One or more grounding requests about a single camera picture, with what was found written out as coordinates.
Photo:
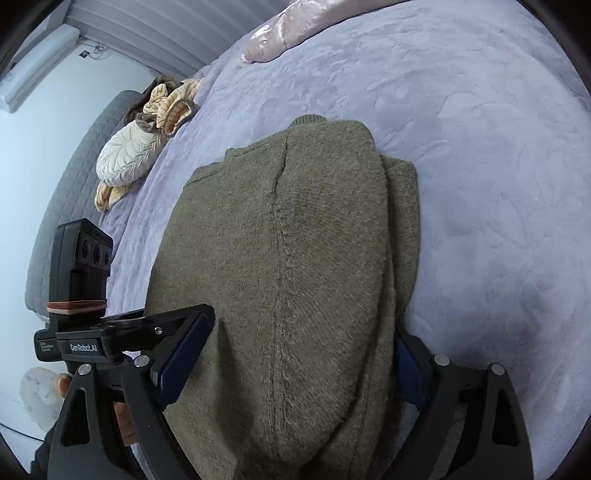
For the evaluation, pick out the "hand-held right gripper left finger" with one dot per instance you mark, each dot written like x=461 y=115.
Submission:
x=184 y=364

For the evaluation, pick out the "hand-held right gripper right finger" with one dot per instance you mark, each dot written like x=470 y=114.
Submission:
x=408 y=369

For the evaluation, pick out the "lavender plush bed blanket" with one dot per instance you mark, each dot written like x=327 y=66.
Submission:
x=485 y=184

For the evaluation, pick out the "pink satin puffer jacket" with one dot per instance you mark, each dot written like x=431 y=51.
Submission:
x=295 y=27

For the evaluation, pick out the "person's left hand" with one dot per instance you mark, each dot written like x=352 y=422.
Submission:
x=124 y=422

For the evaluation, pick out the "round cream pleated pillow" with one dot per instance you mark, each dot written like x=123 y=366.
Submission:
x=129 y=154

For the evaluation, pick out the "brown fuzzy cloth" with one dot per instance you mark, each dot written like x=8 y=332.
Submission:
x=157 y=87

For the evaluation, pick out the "white round object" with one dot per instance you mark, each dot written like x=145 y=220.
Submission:
x=39 y=397

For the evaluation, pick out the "white pleated curtain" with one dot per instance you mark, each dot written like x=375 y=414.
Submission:
x=161 y=32

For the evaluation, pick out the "olive brown knit sweater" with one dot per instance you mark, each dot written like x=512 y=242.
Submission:
x=300 y=277

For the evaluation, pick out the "white wall air conditioner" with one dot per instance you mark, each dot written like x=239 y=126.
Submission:
x=37 y=64

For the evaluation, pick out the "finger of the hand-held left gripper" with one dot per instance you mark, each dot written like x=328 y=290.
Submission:
x=138 y=330

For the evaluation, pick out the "grey quilted headboard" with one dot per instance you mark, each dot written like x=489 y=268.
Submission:
x=69 y=194

